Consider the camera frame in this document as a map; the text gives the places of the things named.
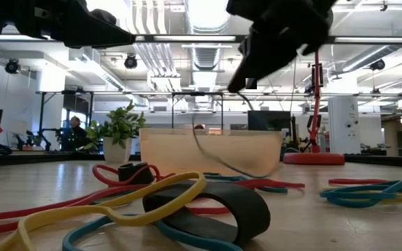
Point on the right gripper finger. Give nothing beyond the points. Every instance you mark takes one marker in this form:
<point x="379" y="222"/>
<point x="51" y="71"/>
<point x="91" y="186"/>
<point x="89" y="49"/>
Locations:
<point x="312" y="43"/>
<point x="264" y="59"/>

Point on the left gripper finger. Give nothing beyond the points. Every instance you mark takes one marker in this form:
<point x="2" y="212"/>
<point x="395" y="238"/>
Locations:
<point x="96" y="35"/>
<point x="104" y="13"/>

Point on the red rubber band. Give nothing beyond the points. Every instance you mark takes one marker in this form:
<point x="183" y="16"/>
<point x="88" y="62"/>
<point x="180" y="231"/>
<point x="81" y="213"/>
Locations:
<point x="30" y="209"/>
<point x="354" y="181"/>
<point x="284" y="184"/>

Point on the blue rubber band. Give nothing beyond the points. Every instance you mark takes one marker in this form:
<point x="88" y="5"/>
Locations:
<point x="187" y="237"/>
<point x="379" y="188"/>
<point x="274" y="190"/>

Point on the orange translucent plastic bin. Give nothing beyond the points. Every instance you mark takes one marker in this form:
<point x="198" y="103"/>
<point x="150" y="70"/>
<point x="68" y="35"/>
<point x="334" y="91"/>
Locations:
<point x="173" y="153"/>

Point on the white cylindrical column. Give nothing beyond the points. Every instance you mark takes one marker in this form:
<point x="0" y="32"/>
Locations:
<point x="344" y="118"/>

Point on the person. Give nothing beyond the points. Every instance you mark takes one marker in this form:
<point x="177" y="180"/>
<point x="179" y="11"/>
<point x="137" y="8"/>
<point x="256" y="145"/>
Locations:
<point x="79" y="134"/>
<point x="199" y="127"/>

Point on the red desk lamp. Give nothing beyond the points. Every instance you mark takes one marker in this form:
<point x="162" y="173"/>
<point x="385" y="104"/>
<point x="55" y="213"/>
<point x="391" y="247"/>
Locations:
<point x="314" y="158"/>

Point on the green plant in white pot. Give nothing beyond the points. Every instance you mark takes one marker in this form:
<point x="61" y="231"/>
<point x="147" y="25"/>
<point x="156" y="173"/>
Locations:
<point x="117" y="153"/>

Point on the black ceiling camera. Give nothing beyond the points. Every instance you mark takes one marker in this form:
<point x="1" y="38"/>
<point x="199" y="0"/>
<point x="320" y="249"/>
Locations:
<point x="12" y="66"/>
<point x="377" y="65"/>
<point x="130" y="61"/>

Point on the black overhead frame beam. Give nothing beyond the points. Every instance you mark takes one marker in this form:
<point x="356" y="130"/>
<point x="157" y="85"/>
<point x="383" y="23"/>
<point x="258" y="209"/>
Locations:
<point x="141" y="38"/>

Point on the silver ventilation duct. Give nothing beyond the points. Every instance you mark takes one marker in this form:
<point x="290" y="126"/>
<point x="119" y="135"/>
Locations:
<point x="206" y="55"/>

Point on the black background frame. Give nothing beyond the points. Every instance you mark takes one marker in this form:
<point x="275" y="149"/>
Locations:
<point x="172" y="111"/>
<point x="42" y="115"/>

